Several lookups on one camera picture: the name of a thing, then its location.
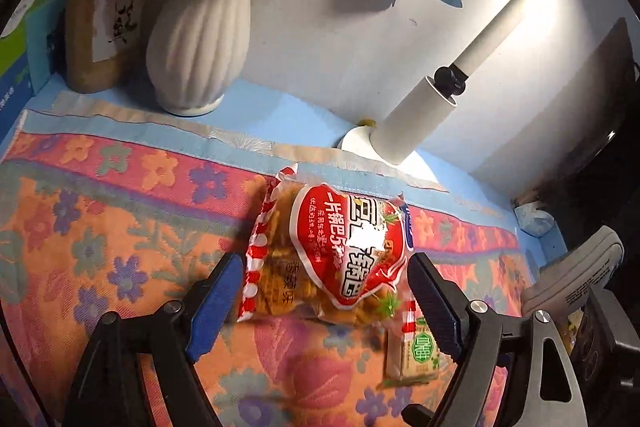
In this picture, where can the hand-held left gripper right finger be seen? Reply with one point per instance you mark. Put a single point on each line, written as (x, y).
(435, 302)

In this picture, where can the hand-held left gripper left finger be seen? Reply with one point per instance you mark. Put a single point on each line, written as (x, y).
(215, 307)

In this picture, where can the red snack bag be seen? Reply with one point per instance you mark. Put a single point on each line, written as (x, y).
(340, 247)

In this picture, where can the green label biscuit packet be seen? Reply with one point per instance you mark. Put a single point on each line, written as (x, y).
(415, 352)

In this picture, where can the grey pencil case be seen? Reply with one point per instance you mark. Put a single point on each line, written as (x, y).
(575, 267)

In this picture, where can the floral woven cloth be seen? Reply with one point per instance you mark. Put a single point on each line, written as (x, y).
(125, 217)

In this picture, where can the white pouch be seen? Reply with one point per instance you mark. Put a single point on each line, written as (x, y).
(537, 219)

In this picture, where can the white desk lamp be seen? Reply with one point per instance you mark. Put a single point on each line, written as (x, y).
(415, 122)

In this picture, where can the black monitor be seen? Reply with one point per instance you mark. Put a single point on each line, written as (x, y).
(600, 107)

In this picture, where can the wooden pen holder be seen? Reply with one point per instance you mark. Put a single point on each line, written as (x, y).
(85, 57)

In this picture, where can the light blue booklet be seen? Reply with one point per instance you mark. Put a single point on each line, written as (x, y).
(45, 42)

